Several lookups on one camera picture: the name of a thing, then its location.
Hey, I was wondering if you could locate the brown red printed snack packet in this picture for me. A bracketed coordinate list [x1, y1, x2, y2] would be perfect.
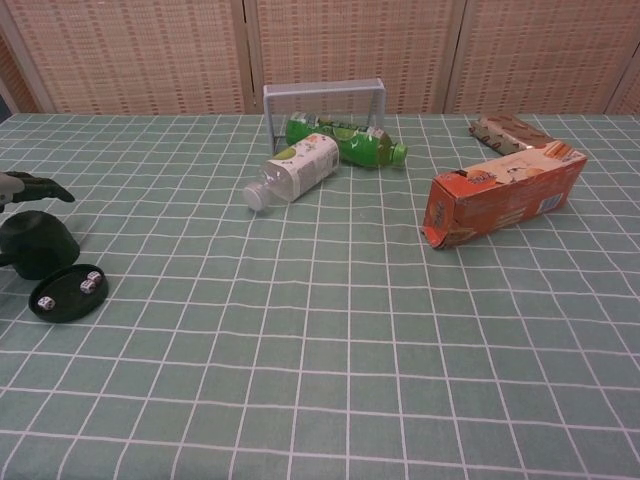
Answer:
[468, 113, 554, 156]

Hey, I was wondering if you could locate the bamboo folding screen panel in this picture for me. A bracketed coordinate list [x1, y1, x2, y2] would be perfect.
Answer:
[247, 0, 466, 115]
[444, 0, 640, 115]
[607, 59, 640, 115]
[0, 0, 256, 116]

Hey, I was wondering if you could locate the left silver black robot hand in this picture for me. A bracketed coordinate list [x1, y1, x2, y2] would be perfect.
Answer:
[0, 170, 76, 214]

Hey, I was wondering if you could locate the green plastic drink bottle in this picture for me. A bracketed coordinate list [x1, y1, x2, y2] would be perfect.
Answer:
[284, 112, 410, 169]

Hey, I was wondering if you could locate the clear bottle with white label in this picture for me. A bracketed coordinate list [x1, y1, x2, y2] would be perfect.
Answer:
[242, 134, 341, 211]

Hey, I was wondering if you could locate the green checked tablecloth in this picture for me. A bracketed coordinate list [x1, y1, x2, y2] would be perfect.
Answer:
[0, 112, 640, 480]

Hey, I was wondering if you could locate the dark green round tray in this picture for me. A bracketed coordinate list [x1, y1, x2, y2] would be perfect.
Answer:
[28, 263, 109, 323]

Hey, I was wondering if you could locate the white mesh wire rack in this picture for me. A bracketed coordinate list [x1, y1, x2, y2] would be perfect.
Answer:
[262, 78, 387, 155]

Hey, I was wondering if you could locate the orange cardboard snack carton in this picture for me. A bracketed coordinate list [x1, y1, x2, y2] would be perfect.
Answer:
[420, 141, 589, 250]

